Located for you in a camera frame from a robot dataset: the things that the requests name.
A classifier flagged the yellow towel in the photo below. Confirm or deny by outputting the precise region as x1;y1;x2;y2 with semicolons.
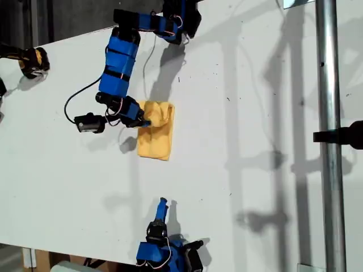
137;100;175;162

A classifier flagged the white box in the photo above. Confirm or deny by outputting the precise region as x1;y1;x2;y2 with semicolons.
50;260;88;272

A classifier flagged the brown cardboard box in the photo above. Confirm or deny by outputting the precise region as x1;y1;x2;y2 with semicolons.
33;249;86;272

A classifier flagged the white table leg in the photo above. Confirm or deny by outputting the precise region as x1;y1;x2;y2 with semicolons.
22;248;37;269

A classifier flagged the black clamp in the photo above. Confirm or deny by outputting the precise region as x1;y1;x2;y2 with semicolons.
313;120;363;150

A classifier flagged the black camera stalk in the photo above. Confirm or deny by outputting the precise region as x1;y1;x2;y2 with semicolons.
100;114;123;128

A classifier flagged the black camera box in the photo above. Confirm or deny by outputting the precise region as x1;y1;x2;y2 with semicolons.
74;112;105;134
185;240;205;272

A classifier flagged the black camera cable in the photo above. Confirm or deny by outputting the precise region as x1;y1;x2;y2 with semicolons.
64;79;102;124

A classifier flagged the steel post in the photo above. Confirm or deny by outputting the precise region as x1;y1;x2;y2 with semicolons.
315;0;347;272

